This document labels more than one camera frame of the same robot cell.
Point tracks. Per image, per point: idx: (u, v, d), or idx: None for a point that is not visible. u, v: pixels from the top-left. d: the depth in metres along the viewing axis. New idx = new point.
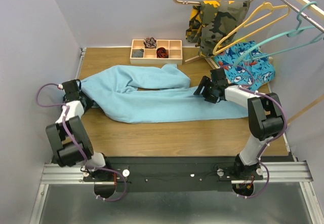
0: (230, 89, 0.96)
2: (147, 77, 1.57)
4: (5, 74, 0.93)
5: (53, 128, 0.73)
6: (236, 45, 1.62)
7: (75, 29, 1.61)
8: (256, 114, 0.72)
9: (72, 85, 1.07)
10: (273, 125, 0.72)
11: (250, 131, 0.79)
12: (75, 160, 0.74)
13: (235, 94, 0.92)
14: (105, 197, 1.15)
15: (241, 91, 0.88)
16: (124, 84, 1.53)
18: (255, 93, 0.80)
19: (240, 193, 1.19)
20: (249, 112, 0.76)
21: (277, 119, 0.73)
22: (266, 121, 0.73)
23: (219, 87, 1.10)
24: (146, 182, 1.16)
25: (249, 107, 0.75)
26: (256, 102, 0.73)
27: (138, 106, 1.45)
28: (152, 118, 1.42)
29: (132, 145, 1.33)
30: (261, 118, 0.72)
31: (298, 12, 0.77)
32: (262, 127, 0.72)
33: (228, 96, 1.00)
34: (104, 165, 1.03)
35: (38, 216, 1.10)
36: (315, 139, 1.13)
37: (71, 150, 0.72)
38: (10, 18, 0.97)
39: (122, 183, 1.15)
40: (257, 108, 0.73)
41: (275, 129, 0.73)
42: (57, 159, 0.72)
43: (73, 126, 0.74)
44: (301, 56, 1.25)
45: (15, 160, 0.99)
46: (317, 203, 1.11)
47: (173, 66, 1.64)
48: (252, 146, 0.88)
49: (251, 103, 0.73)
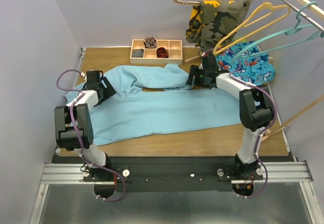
0: (220, 78, 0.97)
2: (152, 77, 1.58)
4: (5, 74, 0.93)
5: (61, 110, 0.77)
6: (236, 45, 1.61)
7: (75, 29, 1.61)
8: (248, 106, 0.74)
9: (95, 75, 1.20)
10: (262, 116, 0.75)
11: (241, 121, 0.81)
12: (73, 145, 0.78)
13: (226, 83, 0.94)
14: (105, 197, 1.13)
15: (232, 80, 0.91)
16: (128, 84, 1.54)
18: (246, 85, 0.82)
19: (240, 193, 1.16)
20: (240, 104, 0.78)
21: (266, 110, 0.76)
22: (256, 112, 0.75)
23: (210, 74, 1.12)
24: (146, 182, 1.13)
25: (241, 99, 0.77)
26: (248, 95, 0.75)
27: (146, 113, 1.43)
28: (161, 129, 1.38)
29: (133, 145, 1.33)
30: (252, 110, 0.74)
31: (297, 12, 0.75)
32: (252, 118, 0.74)
33: (219, 83, 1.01)
34: (104, 164, 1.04)
35: (38, 216, 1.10)
36: (315, 138, 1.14)
37: (72, 135, 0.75)
38: (10, 19, 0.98)
39: (121, 185, 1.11)
40: (248, 100, 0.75)
41: (264, 119, 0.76)
42: (56, 140, 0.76)
43: (79, 113, 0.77)
44: (301, 56, 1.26)
45: (16, 160, 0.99)
46: (317, 203, 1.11)
47: (175, 65, 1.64)
48: (248, 140, 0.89)
49: (243, 96, 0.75)
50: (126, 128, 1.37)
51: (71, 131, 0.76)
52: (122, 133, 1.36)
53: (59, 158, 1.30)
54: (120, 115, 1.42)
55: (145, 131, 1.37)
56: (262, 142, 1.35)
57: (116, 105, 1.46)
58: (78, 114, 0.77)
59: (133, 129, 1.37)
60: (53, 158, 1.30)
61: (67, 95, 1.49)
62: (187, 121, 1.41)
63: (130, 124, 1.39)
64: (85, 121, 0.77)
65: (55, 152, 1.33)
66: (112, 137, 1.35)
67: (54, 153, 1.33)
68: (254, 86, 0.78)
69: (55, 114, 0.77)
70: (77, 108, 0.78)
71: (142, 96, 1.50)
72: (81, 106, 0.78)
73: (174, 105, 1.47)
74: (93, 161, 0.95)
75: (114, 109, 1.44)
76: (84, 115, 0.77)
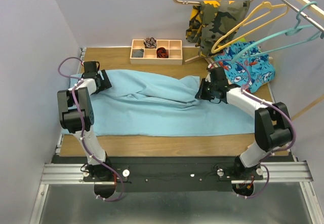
0: (233, 94, 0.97)
2: (161, 86, 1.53)
4: (5, 74, 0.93)
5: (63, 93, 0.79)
6: (236, 45, 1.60)
7: (75, 29, 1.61)
8: (266, 127, 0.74)
9: (92, 65, 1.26)
10: (280, 137, 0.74)
11: (257, 141, 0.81)
12: (76, 125, 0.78)
13: (239, 100, 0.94)
14: (105, 197, 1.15)
15: (245, 97, 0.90)
16: (129, 89, 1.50)
18: (261, 103, 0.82)
19: (240, 193, 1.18)
20: (257, 124, 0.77)
21: (285, 130, 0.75)
22: (275, 133, 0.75)
23: (219, 88, 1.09)
24: (146, 182, 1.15)
25: (258, 119, 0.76)
26: (265, 115, 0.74)
27: (137, 116, 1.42)
28: (148, 132, 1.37)
29: (123, 142, 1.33)
30: (271, 131, 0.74)
31: (298, 12, 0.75)
32: (270, 140, 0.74)
33: (231, 99, 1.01)
34: (103, 160, 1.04)
35: (38, 217, 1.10)
36: (315, 138, 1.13)
37: (74, 116, 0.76)
38: (10, 19, 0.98)
39: (121, 183, 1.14)
40: (266, 120, 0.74)
41: (282, 140, 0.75)
42: (61, 121, 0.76)
43: (81, 94, 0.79)
44: (301, 57, 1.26)
45: (16, 159, 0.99)
46: (317, 203, 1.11)
47: (192, 77, 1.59)
48: (256, 152, 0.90)
49: (259, 115, 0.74)
50: (116, 126, 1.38)
51: (73, 113, 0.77)
52: (109, 128, 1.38)
53: (59, 158, 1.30)
54: (114, 114, 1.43)
55: (133, 130, 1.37)
56: None
57: (111, 102, 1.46)
58: (79, 96, 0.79)
59: (120, 127, 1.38)
60: (53, 158, 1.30)
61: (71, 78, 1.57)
62: (178, 124, 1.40)
63: (120, 121, 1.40)
64: (86, 103, 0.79)
65: (55, 152, 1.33)
66: (98, 131, 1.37)
67: (54, 153, 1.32)
68: (271, 105, 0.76)
69: (58, 98, 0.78)
70: (79, 90, 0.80)
71: (137, 102, 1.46)
72: (82, 89, 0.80)
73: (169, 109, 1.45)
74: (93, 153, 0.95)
75: (109, 108, 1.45)
76: (85, 97, 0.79)
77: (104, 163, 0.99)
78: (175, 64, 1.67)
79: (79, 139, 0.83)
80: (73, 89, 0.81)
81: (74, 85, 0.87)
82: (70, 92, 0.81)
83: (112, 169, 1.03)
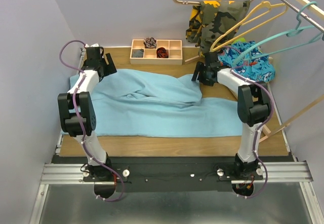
0: (222, 73, 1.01)
2: (161, 86, 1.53)
4: (5, 74, 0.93)
5: (64, 99, 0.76)
6: (236, 45, 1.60)
7: (74, 29, 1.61)
8: (246, 101, 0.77)
9: (95, 51, 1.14)
10: (259, 112, 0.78)
11: (239, 116, 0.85)
12: (77, 130, 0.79)
13: (227, 78, 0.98)
14: (105, 197, 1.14)
15: (233, 76, 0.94)
16: (130, 89, 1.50)
18: (246, 81, 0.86)
19: (240, 193, 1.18)
20: (239, 99, 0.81)
21: (264, 106, 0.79)
22: (253, 108, 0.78)
23: (212, 68, 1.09)
24: (146, 182, 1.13)
25: (240, 94, 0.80)
26: (247, 90, 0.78)
27: (136, 116, 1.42)
28: (147, 132, 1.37)
29: (122, 144, 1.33)
30: (249, 106, 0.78)
31: (298, 12, 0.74)
32: (249, 113, 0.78)
33: (219, 77, 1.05)
34: (105, 161, 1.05)
35: (38, 217, 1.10)
36: (315, 139, 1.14)
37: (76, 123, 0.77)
38: (10, 19, 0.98)
39: (121, 184, 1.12)
40: (247, 96, 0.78)
41: (261, 115, 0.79)
42: (62, 125, 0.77)
43: (82, 101, 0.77)
44: (300, 57, 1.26)
45: (16, 160, 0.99)
46: (317, 203, 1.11)
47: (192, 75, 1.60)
48: (246, 137, 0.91)
49: (241, 90, 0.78)
50: (115, 127, 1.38)
51: (75, 117, 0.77)
52: (108, 128, 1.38)
53: (59, 158, 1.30)
54: (113, 114, 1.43)
55: (132, 131, 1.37)
56: (262, 142, 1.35)
57: (111, 102, 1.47)
58: (81, 103, 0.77)
59: (119, 128, 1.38)
60: (53, 158, 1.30)
61: (71, 77, 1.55)
62: (177, 125, 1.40)
63: (119, 120, 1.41)
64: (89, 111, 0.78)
65: (55, 152, 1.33)
66: (97, 131, 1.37)
67: (54, 153, 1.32)
68: (254, 82, 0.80)
69: (58, 101, 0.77)
70: (79, 96, 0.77)
71: (137, 102, 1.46)
72: (84, 96, 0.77)
73: (169, 110, 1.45)
74: (94, 154, 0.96)
75: (109, 108, 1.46)
76: (87, 105, 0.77)
77: (104, 165, 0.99)
78: (175, 64, 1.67)
79: (80, 143, 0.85)
80: (74, 93, 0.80)
81: (76, 89, 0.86)
82: (71, 96, 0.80)
83: (112, 169, 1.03)
